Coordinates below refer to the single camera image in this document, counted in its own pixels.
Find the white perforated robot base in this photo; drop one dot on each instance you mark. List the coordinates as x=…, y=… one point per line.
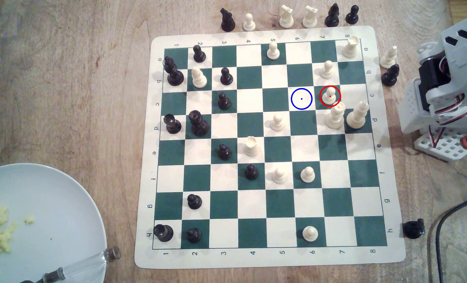
x=449, y=148

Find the white rook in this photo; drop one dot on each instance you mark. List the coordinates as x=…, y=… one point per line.
x=350, y=48
x=251, y=147

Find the white knight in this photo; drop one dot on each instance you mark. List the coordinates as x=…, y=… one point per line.
x=286, y=18
x=310, y=18

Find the white bishop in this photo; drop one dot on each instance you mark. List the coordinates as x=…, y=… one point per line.
x=199, y=78
x=388, y=59

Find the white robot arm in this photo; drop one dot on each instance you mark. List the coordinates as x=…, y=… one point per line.
x=459, y=53

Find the black king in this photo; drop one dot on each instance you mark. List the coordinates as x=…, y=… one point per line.
x=174, y=75

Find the black rook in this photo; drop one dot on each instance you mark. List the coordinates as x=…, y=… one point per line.
x=172, y=125
x=163, y=233

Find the white king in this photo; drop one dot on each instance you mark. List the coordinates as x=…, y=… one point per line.
x=356, y=117

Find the black bishop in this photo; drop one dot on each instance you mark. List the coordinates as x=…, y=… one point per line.
x=390, y=77
x=332, y=17

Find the black pawn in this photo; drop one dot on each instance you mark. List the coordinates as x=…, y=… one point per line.
x=225, y=152
x=194, y=202
x=224, y=102
x=199, y=55
x=194, y=235
x=251, y=173
x=352, y=16
x=226, y=77

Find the black queen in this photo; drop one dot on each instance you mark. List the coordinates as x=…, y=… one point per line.
x=199, y=125

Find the white pawn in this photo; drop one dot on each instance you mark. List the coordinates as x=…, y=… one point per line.
x=310, y=234
x=249, y=23
x=330, y=97
x=279, y=176
x=276, y=124
x=307, y=175
x=327, y=70
x=272, y=52

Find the pale blue plate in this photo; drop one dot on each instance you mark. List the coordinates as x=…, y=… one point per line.
x=56, y=212

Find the white queen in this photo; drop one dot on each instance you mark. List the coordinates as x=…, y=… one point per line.
x=334, y=118

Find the black knight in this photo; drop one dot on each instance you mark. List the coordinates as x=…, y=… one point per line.
x=413, y=229
x=227, y=21

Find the green white chess mat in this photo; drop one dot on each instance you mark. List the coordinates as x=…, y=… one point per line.
x=280, y=251

